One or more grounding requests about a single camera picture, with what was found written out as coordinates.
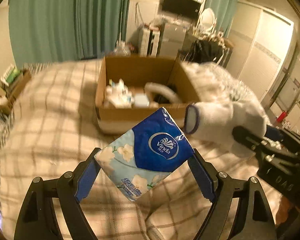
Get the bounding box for blue Vinda tissue pack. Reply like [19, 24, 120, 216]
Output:
[95, 107, 194, 201]

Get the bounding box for white wardrobe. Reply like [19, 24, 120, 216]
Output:
[226, 2, 294, 101]

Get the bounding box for bedside cardboard box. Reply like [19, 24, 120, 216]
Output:
[0, 64, 31, 115]

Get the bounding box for white bear plush toy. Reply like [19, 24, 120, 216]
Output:
[103, 79, 133, 108]

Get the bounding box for black clothes on chair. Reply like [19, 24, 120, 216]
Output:
[178, 40, 228, 64]

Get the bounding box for black wall television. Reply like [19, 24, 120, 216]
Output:
[161, 0, 201, 20]

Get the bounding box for grey mini fridge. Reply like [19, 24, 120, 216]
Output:
[158, 23, 187, 58]

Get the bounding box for white curved tube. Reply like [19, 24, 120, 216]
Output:
[144, 82, 182, 103]

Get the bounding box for white oval vanity mirror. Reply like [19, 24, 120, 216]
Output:
[197, 8, 217, 33]

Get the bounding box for green right curtain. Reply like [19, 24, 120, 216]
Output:
[205, 0, 238, 37]

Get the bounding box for white knit glove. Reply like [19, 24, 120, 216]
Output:
[182, 62, 270, 158]

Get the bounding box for green window curtain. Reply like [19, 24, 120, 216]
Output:
[8, 0, 129, 67]

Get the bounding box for black item in box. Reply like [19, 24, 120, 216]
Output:
[151, 93, 170, 104]

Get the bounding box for clear water jug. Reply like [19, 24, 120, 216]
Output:
[113, 40, 131, 56]

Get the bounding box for plaid bed blanket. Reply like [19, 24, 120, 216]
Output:
[0, 57, 270, 239]

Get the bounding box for brown cardboard box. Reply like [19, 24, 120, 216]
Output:
[95, 56, 200, 134]

